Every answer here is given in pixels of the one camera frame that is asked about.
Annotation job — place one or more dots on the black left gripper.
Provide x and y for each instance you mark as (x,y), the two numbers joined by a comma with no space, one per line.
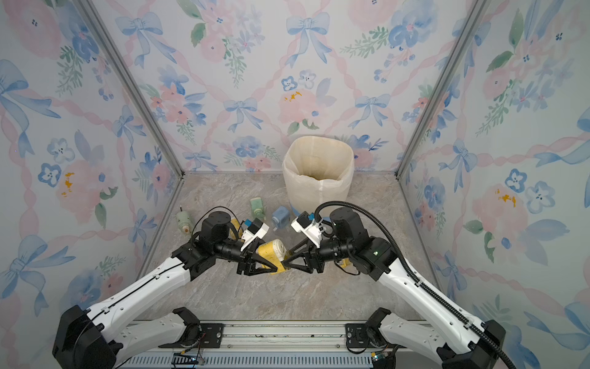
(247,263)

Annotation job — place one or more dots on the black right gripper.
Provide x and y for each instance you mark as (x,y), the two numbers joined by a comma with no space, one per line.
(312,255)

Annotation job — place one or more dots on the yellow pencil sharpener front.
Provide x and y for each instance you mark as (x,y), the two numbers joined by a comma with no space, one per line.
(275,252)

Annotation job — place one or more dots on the pale green pencil sharpener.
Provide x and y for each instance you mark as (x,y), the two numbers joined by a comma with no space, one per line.
(184,222)

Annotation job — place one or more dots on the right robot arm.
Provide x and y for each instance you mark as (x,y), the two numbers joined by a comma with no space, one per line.
(453,338)

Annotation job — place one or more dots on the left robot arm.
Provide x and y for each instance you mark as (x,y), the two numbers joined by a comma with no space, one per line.
(103,335)

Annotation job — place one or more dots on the blue pencil sharpener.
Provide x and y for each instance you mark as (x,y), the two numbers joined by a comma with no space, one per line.
(281,218)

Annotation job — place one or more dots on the yellow pencil sharpener back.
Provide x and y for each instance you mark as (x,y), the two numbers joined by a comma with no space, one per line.
(236,227)

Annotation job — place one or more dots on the cream waste bin with liner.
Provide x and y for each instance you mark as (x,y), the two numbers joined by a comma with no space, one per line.
(316,170)

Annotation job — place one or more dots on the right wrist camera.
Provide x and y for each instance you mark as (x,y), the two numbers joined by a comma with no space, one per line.
(312,229)

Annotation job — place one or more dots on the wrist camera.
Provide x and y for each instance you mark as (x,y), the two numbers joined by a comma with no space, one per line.
(252,230)
(312,229)

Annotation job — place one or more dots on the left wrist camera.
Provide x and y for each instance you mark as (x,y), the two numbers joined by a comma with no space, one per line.
(252,230)

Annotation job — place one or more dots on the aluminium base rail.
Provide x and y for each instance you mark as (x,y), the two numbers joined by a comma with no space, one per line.
(285,344)

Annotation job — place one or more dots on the aluminium corner post right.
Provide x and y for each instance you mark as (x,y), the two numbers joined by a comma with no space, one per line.
(473,19)

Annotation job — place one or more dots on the aluminium corner post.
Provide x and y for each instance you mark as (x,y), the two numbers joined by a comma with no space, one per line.
(90,16)
(473,19)

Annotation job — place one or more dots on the aluminium corner post left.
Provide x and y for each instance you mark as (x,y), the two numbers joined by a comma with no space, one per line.
(90,16)

